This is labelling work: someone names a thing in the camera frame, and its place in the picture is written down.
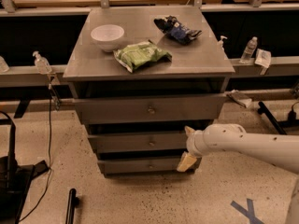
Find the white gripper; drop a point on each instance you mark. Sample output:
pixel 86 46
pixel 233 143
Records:
pixel 192 145

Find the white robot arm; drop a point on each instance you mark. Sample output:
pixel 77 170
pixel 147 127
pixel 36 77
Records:
pixel 279 150

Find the grey top drawer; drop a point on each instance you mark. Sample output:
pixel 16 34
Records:
pixel 149 108

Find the grey drawer cabinet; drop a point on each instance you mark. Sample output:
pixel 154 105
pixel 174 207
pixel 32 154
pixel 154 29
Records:
pixel 200 67

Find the folded grey cloth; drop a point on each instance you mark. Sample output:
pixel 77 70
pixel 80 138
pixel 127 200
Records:
pixel 240 98

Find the black stand leg right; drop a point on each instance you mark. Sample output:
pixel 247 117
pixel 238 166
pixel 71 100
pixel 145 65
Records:
pixel 291 121

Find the green chip bag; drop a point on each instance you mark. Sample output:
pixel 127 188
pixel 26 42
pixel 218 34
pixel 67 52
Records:
pixel 136 55

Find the small white pump bottle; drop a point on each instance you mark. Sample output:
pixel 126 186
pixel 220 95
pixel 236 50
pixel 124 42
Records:
pixel 223 38

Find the clear plastic water bottle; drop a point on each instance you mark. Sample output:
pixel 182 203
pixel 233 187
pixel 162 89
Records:
pixel 249 50

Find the blue chip bag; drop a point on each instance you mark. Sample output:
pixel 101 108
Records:
pixel 174 29

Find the white wipes packet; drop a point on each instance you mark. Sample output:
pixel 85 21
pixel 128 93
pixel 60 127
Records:
pixel 263 58

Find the black floor bar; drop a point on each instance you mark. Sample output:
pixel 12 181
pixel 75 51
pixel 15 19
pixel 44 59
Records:
pixel 73 202

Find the white bowl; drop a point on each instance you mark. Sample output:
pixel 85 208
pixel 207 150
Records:
pixel 107 37

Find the black stand base left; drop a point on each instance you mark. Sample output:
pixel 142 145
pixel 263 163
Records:
pixel 15 180

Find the clear bottle far left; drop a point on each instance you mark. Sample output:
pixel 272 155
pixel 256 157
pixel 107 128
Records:
pixel 3 65

